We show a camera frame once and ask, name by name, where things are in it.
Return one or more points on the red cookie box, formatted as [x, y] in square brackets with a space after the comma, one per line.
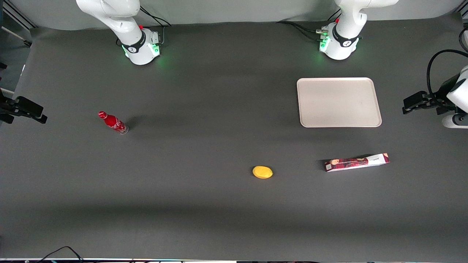
[356, 163]

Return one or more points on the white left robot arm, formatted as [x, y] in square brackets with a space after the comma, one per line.
[345, 33]

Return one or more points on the yellow oval fruit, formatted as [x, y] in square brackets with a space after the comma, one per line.
[262, 172]

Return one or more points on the aluminium frame rail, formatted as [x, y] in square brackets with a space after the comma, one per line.
[20, 14]

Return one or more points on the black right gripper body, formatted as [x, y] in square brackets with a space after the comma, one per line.
[8, 107]

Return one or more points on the beige plastic tray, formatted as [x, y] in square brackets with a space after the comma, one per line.
[338, 102]

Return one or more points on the red cola bottle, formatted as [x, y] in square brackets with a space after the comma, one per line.
[113, 123]

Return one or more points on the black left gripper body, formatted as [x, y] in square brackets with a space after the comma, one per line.
[443, 92]

